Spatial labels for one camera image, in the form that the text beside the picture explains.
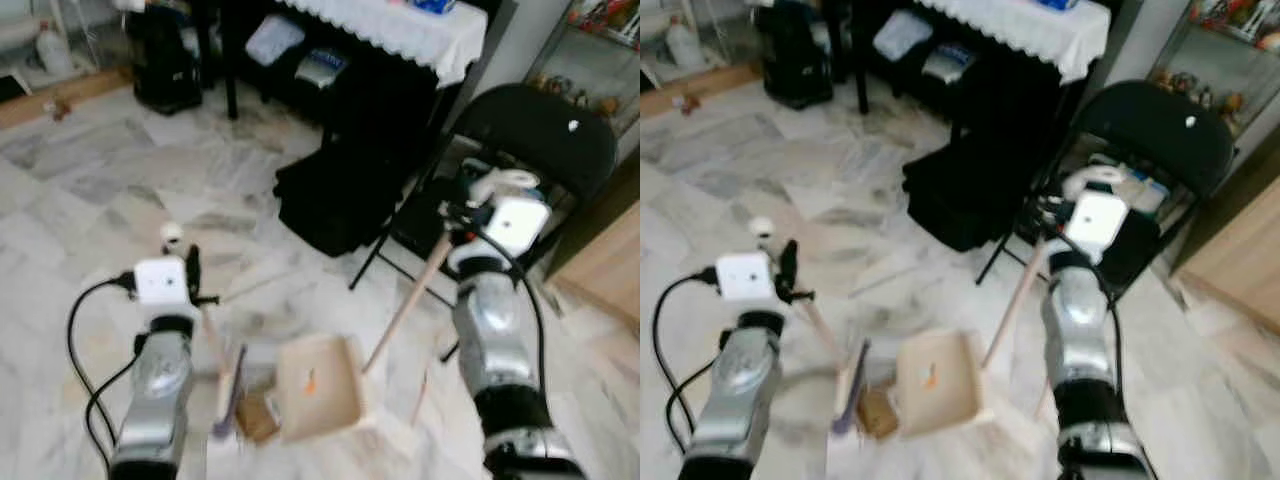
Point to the broom with purple bristles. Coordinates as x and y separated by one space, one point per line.
230 400
850 395

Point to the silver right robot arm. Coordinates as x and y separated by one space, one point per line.
1080 320
495 330

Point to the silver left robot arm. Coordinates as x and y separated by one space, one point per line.
155 400
735 400

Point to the small brown floor item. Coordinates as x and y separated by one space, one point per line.
687 102
60 105

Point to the black fabric bag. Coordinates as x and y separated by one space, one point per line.
960 195
340 200

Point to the black folding chair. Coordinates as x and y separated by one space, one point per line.
1160 130
540 135

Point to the light wooden cabinet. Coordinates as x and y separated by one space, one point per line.
1240 260
610 270

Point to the orange scrap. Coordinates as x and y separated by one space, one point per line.
312 380
932 377

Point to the silver plastic-wrapped bundle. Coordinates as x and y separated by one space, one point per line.
948 62
322 68

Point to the table with white tablecloth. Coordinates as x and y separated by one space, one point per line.
1020 25
400 30

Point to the wooden plinth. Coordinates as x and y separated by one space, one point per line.
60 95
700 88

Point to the glass display cabinet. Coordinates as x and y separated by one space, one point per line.
1220 60
590 60

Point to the blue item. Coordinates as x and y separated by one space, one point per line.
1058 3
432 5

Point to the white plastic-wrapped bundle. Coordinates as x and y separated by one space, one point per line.
272 38
900 35

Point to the white plastic jug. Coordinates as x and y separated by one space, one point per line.
685 45
55 50

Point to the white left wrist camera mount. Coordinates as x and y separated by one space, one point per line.
745 277
160 282

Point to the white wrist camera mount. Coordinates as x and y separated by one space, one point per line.
1097 220
160 282
745 277
518 225

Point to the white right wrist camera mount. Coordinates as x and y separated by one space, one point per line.
1097 220
518 225

